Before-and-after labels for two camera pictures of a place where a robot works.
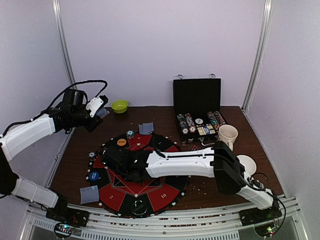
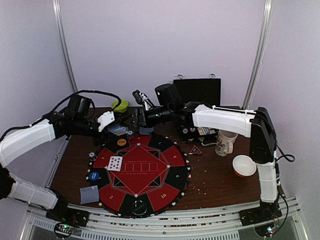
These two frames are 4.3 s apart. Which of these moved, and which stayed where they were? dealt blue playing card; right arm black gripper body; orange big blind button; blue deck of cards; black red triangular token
Moved: blue deck of cards; right arm black gripper body
Stayed: black red triangular token; dealt blue playing card; orange big blind button
